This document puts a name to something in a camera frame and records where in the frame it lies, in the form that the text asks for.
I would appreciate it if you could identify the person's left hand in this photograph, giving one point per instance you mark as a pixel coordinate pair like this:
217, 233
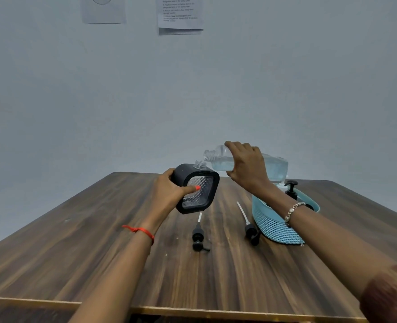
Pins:
163, 198

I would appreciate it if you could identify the person's right hand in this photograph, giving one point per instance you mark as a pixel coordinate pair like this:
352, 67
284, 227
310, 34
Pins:
250, 168

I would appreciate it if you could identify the person's left thumb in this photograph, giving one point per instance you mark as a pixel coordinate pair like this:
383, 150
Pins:
190, 190

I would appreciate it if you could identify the person's right thumb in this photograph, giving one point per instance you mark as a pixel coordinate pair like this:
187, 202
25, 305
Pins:
230, 173

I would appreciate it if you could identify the black square dispenser bottle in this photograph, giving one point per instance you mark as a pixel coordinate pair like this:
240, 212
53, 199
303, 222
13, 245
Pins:
198, 195

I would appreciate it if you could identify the clear plastic liquid bottle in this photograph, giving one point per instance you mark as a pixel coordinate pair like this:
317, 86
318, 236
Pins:
277, 169

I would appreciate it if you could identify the person's left forearm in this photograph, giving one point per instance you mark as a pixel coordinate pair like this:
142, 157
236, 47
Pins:
121, 275

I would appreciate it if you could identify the person's right forearm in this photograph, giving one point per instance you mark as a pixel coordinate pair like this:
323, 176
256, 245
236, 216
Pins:
319, 232

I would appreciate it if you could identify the black pump with tube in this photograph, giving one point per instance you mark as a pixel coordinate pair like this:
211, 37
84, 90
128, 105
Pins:
198, 236
252, 232

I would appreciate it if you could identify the bottle with black pump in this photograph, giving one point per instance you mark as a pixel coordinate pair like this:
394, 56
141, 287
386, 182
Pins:
291, 188

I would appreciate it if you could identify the light blue woven basket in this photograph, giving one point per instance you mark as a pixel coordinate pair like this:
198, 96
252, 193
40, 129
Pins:
272, 225

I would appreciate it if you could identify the printed paper sheets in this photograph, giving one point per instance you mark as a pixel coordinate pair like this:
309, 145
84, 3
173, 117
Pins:
180, 16

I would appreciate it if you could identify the paper sheet with drawing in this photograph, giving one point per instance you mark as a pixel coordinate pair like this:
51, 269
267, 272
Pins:
102, 11

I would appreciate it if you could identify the maroon sleeve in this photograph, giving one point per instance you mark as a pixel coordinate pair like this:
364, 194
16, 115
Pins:
390, 296

